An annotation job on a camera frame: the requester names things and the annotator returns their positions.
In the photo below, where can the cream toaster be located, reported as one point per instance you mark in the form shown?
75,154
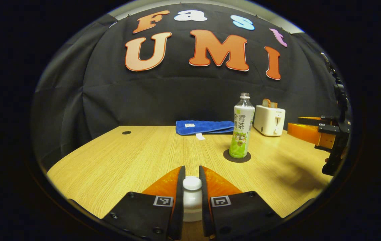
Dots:
267,122

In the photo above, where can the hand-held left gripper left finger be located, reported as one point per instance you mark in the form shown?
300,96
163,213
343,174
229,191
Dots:
181,190

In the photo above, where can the clear plastic water bottle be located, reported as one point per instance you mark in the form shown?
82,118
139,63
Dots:
242,127

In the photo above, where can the blue folded towel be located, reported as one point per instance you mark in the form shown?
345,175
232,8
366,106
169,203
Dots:
207,127

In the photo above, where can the black backdrop cloth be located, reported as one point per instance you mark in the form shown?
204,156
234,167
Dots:
177,97

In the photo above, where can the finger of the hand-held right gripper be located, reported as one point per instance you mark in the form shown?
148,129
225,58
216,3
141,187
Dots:
302,132
314,119

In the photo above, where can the dark brown round coaster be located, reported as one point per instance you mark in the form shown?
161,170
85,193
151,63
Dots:
227,156

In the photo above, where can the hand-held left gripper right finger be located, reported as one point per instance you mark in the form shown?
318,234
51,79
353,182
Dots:
203,190

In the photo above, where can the bread slice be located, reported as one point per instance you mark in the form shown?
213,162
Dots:
273,105
266,102

